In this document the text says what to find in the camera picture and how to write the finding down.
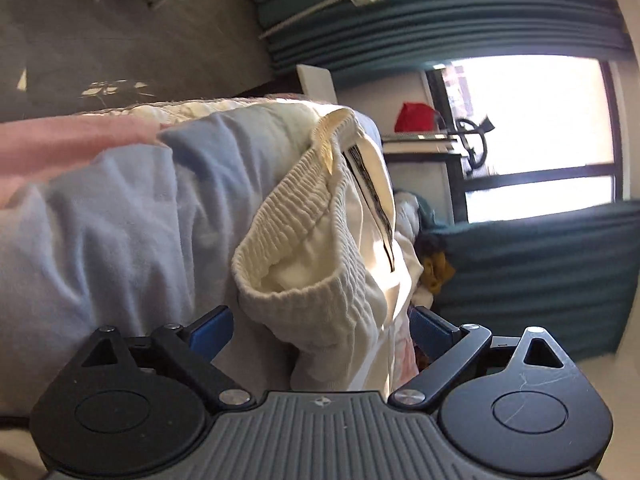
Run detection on cream trousers with black stripe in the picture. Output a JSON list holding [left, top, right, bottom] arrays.
[[231, 107, 422, 396]]

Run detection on teal curtain right of window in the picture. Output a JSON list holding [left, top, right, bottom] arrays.
[[396, 193, 639, 361]]

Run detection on teal curtain of window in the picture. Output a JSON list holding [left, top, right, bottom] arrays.
[[253, 0, 632, 88], [396, 193, 639, 361]]

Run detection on mustard yellow garment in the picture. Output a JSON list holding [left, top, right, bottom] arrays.
[[421, 252, 456, 295]]

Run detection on black garment in pile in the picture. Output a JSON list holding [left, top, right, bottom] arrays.
[[414, 232, 447, 260]]

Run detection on red bag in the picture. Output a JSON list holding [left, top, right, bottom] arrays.
[[394, 102, 439, 133]]

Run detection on teal curtain left of window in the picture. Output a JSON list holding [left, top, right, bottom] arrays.
[[253, 0, 632, 88]]

